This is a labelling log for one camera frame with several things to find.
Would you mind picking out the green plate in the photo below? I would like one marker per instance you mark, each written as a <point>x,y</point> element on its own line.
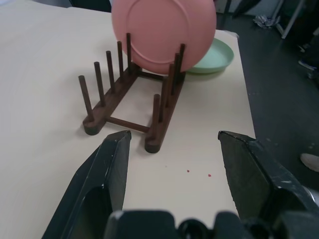
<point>215,58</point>

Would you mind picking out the crumpled silver foil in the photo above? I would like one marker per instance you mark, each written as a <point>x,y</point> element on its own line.
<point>265,21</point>

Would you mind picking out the dark blue shoe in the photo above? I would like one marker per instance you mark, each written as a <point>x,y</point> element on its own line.
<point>308,63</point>

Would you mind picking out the pink plate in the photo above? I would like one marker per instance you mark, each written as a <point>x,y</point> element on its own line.
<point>162,32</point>

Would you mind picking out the white shoe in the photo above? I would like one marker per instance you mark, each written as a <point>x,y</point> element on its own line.
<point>310,161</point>

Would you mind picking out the dark wooden dish rack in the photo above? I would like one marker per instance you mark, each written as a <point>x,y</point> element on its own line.
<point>132,99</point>

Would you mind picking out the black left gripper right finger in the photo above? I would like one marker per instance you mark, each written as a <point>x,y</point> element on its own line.
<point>256,174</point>

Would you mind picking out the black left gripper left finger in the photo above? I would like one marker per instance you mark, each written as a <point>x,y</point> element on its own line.
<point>99,179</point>

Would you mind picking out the white metal frame leg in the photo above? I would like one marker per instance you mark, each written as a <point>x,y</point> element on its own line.
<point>286,20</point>

